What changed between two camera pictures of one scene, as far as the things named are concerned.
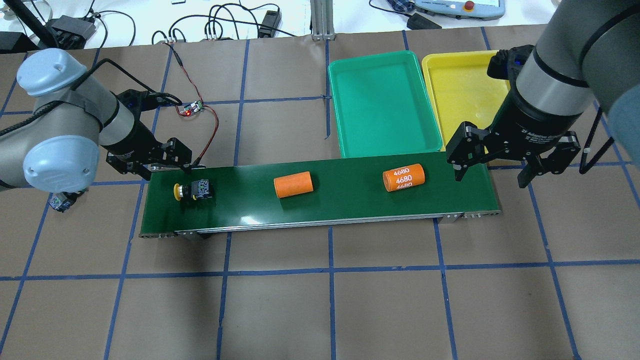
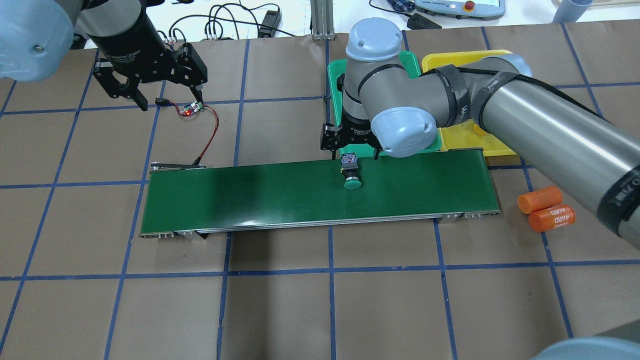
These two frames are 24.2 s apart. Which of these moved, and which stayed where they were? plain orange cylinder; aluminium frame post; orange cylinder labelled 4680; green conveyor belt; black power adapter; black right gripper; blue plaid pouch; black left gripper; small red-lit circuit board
Moved: black right gripper; plain orange cylinder; orange cylinder labelled 4680; black left gripper
Stayed: blue plaid pouch; aluminium frame post; black power adapter; small red-lit circuit board; green conveyor belt
